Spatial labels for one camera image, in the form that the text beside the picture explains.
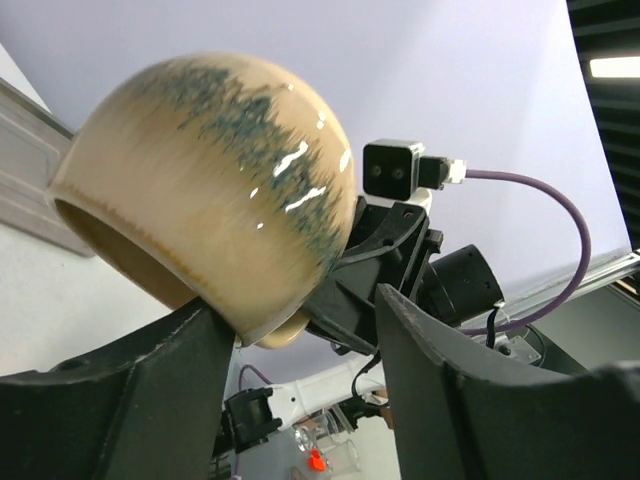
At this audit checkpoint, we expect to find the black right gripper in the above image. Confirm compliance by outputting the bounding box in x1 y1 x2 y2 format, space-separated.
303 198 504 355

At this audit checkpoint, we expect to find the clear plastic cup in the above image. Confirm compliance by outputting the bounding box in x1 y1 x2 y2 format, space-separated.
293 406 361 477

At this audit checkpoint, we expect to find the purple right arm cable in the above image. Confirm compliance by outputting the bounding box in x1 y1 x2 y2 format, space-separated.
457 168 594 337

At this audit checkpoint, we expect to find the aluminium rail frame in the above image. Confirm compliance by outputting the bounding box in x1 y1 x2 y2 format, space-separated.
499 249 640 311

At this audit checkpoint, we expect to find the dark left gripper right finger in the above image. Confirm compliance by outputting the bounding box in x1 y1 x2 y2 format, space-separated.
376 285 639 479

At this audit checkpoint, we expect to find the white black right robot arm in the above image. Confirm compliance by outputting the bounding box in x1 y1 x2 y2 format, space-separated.
218 199 504 453

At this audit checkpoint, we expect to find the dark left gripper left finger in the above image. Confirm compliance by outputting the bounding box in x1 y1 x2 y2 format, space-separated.
1 300 235 479

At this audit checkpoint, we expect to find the beige round mug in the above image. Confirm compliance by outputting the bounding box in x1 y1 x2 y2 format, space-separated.
48 52 358 349

